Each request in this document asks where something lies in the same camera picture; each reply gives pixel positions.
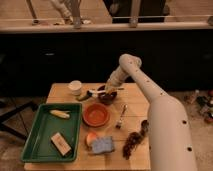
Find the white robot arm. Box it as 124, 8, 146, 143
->
105, 54, 198, 171

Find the dark brown bowl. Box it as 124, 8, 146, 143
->
98, 92, 117, 105

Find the metal fork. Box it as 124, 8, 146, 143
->
115, 104, 127, 129

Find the orange clay bowl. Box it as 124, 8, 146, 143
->
82, 103, 110, 127

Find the green chili pepper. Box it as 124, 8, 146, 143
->
76, 91, 92, 102

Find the white paper cup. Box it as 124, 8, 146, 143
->
68, 80, 82, 96

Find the wooden table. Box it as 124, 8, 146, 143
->
24, 83, 150, 171

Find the dark metal cup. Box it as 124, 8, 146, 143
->
141, 120, 149, 135

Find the orange peach fruit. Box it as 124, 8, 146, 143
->
85, 132, 98, 147

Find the dark red grape bunch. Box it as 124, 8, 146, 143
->
122, 132, 144, 160

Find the blue sponge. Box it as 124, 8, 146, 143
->
91, 136, 115, 155

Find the green plastic tray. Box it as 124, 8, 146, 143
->
21, 103, 82, 163

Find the wooden block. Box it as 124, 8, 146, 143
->
51, 133, 72, 156

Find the black chair base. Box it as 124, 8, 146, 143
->
0, 100, 39, 141

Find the person in dark clothes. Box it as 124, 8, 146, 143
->
103, 0, 170, 24

